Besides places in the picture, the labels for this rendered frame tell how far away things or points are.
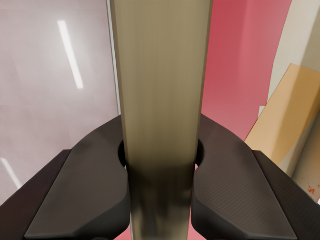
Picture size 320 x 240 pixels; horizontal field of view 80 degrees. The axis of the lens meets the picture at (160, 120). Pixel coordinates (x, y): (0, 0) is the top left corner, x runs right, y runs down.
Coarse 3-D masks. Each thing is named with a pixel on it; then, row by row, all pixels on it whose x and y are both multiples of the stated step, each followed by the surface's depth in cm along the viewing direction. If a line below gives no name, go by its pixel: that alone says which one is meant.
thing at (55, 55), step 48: (0, 0) 14; (48, 0) 14; (96, 0) 14; (240, 0) 14; (288, 0) 14; (0, 48) 15; (48, 48) 15; (96, 48) 15; (240, 48) 15; (0, 96) 17; (48, 96) 17; (96, 96) 17; (240, 96) 17
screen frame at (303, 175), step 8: (312, 128) 18; (312, 136) 18; (312, 144) 18; (304, 152) 19; (312, 152) 18; (304, 160) 19; (312, 160) 18; (296, 168) 20; (304, 168) 19; (312, 168) 18; (296, 176) 20; (304, 176) 19; (312, 176) 18; (304, 184) 19; (312, 184) 18; (312, 192) 18
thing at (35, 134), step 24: (0, 120) 18; (24, 120) 18; (48, 120) 18; (72, 120) 18; (96, 120) 18; (216, 120) 18; (240, 120) 18; (0, 144) 19; (24, 144) 19; (48, 144) 19; (72, 144) 19; (0, 168) 21; (24, 168) 21; (0, 192) 22
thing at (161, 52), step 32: (128, 0) 5; (160, 0) 5; (192, 0) 5; (128, 32) 5; (160, 32) 5; (192, 32) 5; (128, 64) 6; (160, 64) 6; (192, 64) 6; (128, 96) 6; (160, 96) 6; (192, 96) 6; (128, 128) 7; (160, 128) 7; (192, 128) 7; (128, 160) 8; (160, 160) 7; (192, 160) 8; (160, 192) 8; (160, 224) 9
